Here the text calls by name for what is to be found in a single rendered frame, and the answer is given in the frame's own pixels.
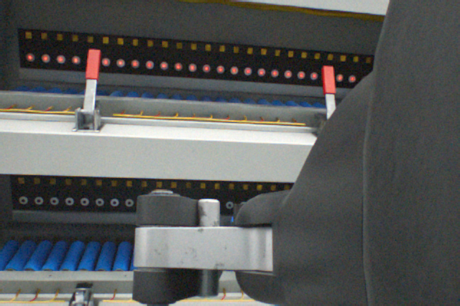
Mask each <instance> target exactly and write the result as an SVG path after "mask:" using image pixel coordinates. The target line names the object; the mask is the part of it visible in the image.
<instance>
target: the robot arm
mask: <svg viewBox="0 0 460 306"><path fill-rule="evenodd" d="M136 225H137V226H139V227H138V228H135V237H134V245H135V250H134V266H135V267H138V268H137V269H134V276H133V289H132V299H133V300H134V301H136V302H139V303H140V304H143V305H147V306H169V305H171V304H175V303H176V302H177V301H181V300H184V299H188V298H190V297H200V298H214V297H218V295H219V280H220V278H221V275H222V274H223V269H226V270H233V271H234V272H235V277H236V281H237V283H238V285H239V287H240V288H241V290H242V291H243V293H244V294H245V295H246V296H248V297H249V298H251V299H253V300H256V301H259V302H263V303H267V304H271V305H278V306H460V0H390V2H389V5H388V8H387V12H386V15H385V20H384V22H383V25H382V30H381V33H380V35H379V40H378V43H377V50H376V53H375V58H374V67H373V71H372V72H371V73H370V74H369V75H367V76H366V77H365V78H364V79H363V80H361V81H360V82H359V83H358V84H357V86H356V87H354V88H353V89H352V90H351V91H350V92H349V93H348V94H347V95H346V96H345V97H344V99H343V100H342V101H341V102H340V104H339V105H338V106H337V107H336V108H335V110H334V111H333V113H332V114H331V115H330V117H329V118H328V121H327V122H326V124H325V125H324V127H323V128H322V130H321V132H320V134H319V135H318V137H317V139H316V141H315V143H314V144H313V146H312V148H311V150H310V152H309V154H308V156H307V158H306V160H305V163H304V165H303V167H302V169H301V171H300V172H299V174H298V176H297V178H296V180H295V183H294V185H293V187H292V189H290V190H283V191H279V192H273V193H262V194H261V195H258V196H256V197H254V198H252V199H250V200H248V201H247V202H245V204H233V221H232V222H231V227H225V228H223V219H222V217H221V214H220V202H219V201H218V200H214V199H202V200H193V199H190V198H186V197H183V196H180V195H179V194H176V193H173V192H172V191H170V190H153V191H152V192H151V193H149V195H140V196H138V197H137V212H136Z"/></svg>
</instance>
